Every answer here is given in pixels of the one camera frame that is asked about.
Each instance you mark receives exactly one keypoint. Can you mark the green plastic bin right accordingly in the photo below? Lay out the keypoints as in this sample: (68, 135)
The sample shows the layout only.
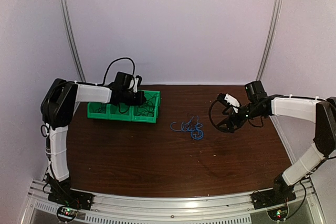
(149, 111)

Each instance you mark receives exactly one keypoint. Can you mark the green plastic bin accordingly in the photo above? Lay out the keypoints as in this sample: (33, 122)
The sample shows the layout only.
(120, 112)
(149, 111)
(97, 110)

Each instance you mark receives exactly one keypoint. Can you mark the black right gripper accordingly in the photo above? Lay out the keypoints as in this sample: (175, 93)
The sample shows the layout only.
(231, 128)

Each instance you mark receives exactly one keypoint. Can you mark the green plastic bin middle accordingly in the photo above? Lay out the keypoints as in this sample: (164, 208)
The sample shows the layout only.
(120, 112)

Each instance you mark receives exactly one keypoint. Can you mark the right aluminium frame post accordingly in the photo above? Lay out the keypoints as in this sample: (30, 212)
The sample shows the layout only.
(276, 10)

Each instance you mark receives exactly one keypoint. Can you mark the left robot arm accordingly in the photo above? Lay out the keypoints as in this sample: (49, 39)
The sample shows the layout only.
(58, 108)

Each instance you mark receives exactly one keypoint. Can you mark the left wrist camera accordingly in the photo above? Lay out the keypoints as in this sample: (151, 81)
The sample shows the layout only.
(135, 83)

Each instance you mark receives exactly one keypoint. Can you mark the green plastic bin left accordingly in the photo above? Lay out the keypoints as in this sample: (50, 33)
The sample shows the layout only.
(97, 110)

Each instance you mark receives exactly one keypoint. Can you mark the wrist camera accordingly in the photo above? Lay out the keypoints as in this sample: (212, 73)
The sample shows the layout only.
(227, 99)
(135, 83)

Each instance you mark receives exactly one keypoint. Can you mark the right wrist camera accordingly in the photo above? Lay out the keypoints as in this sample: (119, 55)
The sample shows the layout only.
(227, 99)

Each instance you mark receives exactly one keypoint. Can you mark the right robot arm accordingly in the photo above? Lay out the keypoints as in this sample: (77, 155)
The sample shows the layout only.
(315, 114)

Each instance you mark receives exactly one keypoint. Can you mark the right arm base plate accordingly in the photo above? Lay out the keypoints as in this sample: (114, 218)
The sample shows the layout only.
(269, 198)

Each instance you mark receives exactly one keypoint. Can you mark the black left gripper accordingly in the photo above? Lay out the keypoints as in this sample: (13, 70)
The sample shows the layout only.
(139, 101)

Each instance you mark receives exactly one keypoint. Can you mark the aluminium front rail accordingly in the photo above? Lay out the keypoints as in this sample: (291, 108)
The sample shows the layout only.
(232, 208)

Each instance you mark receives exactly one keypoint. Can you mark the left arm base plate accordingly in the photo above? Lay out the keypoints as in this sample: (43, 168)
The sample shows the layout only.
(77, 199)

